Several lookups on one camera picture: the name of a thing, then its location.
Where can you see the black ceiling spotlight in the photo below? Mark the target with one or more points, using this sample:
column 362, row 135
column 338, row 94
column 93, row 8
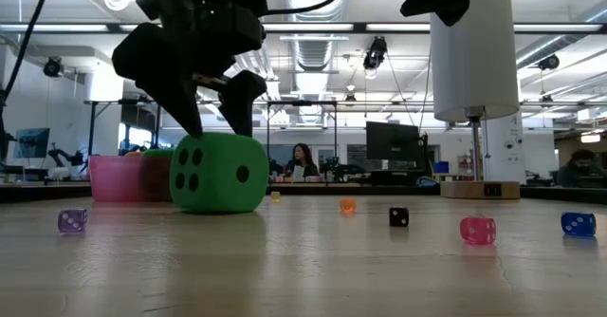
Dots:
column 52, row 67
column 350, row 99
column 549, row 62
column 374, row 51

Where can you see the white cylinder lamp wooden base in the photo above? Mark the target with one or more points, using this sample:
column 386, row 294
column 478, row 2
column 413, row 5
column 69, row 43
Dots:
column 474, row 70

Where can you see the monitor with blue screen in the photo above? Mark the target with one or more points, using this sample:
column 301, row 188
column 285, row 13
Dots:
column 31, row 142

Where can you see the black aluminium table frame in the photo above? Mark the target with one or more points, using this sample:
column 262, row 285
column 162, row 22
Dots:
column 47, row 192

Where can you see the small orange translucent die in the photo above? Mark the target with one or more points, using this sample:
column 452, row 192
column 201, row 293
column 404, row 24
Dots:
column 347, row 206

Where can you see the small purple translucent die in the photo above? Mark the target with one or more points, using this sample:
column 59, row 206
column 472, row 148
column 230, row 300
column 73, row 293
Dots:
column 72, row 220

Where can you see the black background rig frame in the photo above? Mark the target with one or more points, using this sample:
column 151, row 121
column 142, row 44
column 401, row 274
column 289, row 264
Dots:
column 91, row 132
column 303, row 102

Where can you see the large black monitor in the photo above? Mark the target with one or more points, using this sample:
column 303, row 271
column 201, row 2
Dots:
column 391, row 141

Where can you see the small pink translucent die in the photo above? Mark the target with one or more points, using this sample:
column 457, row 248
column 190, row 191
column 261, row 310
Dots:
column 477, row 230

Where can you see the silver ventilation duct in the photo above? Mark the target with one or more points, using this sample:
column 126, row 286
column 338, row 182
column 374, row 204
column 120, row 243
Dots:
column 315, row 51

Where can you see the pink translucent plastic bin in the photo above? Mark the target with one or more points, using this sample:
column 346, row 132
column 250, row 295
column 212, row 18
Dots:
column 114, row 179

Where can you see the large orange foam die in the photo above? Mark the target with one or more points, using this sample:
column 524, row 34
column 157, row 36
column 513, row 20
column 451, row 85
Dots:
column 134, row 154

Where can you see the seated person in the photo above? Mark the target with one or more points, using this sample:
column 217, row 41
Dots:
column 302, row 158

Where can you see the small blue translucent die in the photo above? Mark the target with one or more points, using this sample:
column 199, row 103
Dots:
column 578, row 224

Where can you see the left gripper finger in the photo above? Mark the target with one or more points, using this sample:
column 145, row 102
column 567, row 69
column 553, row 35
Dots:
column 242, row 103
column 161, row 65

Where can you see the long light bar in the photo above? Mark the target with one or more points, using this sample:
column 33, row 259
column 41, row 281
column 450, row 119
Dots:
column 360, row 27

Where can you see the small black die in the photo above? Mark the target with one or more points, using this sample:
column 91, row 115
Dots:
column 399, row 217

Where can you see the black background robot arm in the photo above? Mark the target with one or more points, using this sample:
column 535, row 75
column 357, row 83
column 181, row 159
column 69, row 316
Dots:
column 71, row 157
column 341, row 171

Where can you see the small blue screen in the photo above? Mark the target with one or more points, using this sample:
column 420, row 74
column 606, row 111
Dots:
column 441, row 167

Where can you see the small yellow translucent die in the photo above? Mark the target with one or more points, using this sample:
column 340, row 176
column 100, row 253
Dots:
column 275, row 196

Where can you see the large green foam die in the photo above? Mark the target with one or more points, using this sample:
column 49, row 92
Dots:
column 218, row 193
column 156, row 154

